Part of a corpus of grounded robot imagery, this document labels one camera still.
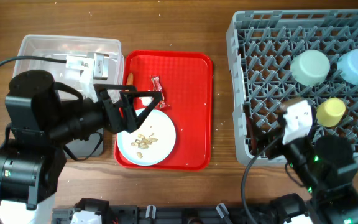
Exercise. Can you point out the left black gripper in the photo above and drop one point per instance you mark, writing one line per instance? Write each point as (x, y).
(115, 122)

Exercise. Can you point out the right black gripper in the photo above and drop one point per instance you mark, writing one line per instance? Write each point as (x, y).
(295, 149)

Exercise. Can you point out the white tissue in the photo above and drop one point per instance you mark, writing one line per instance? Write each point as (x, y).
(146, 100)

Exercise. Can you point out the orange carrot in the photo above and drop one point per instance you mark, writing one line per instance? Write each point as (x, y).
(130, 79)

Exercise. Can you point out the red snack wrapper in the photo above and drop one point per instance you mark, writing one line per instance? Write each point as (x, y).
(158, 87)

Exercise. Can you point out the light blue plate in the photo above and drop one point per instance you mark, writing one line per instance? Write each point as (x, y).
(164, 130)

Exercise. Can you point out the yellow cup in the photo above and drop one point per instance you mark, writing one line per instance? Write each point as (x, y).
(330, 112)

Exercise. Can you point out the green bowl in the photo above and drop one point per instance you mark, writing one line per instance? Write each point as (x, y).
(310, 68)

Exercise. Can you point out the light blue bowl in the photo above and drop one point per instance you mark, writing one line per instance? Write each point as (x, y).
(356, 66)

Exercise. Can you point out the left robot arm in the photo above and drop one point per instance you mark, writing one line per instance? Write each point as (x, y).
(45, 116)

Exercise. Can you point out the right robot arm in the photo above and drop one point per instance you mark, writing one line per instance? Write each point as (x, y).
(326, 168)

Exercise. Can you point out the grey dishwasher rack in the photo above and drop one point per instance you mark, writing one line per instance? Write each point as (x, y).
(260, 48)

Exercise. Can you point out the peanut pile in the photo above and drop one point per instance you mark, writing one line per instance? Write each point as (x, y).
(142, 143)

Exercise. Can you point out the red serving tray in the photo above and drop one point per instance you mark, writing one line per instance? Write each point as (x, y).
(187, 83)

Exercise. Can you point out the clear plastic bin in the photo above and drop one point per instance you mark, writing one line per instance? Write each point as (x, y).
(59, 47)

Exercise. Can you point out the black plastic tray bin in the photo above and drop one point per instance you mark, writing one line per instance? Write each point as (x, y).
(82, 148)

